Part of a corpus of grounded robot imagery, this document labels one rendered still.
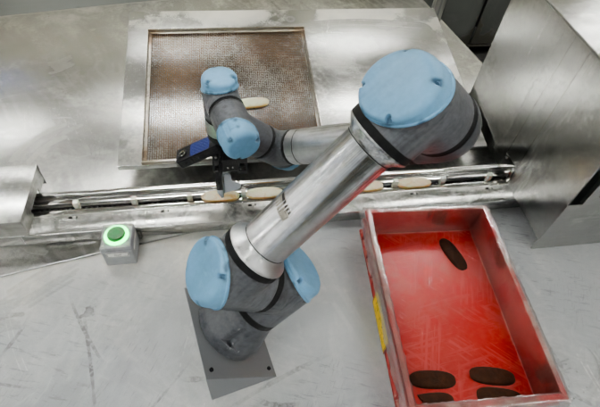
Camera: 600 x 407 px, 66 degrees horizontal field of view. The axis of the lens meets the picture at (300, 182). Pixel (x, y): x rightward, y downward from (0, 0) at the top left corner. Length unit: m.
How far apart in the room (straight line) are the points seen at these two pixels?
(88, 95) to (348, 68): 0.84
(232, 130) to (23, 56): 1.16
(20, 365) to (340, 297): 0.69
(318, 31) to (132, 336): 1.08
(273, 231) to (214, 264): 0.11
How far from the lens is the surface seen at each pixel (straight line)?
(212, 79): 0.95
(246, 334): 0.94
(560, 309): 1.31
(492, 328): 1.20
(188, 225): 1.19
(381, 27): 1.69
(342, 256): 1.19
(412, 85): 0.62
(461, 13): 3.15
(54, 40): 1.95
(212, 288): 0.75
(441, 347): 1.14
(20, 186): 1.31
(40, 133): 1.58
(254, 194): 1.23
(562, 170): 1.24
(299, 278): 0.85
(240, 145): 0.88
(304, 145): 0.91
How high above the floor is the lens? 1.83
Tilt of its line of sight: 50 degrees down
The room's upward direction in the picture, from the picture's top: 6 degrees clockwise
